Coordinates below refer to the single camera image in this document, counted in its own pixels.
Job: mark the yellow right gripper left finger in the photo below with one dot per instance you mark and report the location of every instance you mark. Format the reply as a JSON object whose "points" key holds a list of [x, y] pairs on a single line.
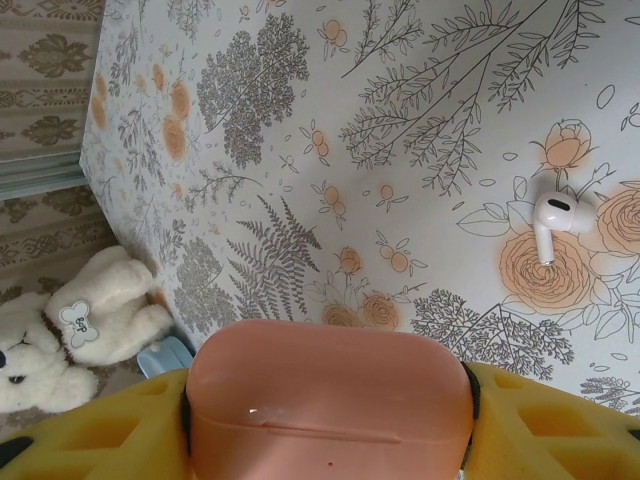
{"points": [[150, 400]]}

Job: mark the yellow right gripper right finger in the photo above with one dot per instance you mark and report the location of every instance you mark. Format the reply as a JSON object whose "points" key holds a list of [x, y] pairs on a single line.
{"points": [[500, 395]]}

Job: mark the pink earbud charging case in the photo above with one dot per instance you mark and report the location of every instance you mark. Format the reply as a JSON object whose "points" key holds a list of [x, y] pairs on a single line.
{"points": [[325, 390]]}

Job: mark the small blue square clock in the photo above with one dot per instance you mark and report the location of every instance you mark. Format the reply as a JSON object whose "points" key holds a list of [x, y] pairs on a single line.
{"points": [[165, 355]]}

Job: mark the white plush dog toy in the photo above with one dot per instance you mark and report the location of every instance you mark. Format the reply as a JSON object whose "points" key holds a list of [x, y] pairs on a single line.
{"points": [[110, 300]]}

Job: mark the aluminium frame post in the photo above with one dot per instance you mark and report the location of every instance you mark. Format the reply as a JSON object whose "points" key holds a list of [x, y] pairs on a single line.
{"points": [[40, 175]]}

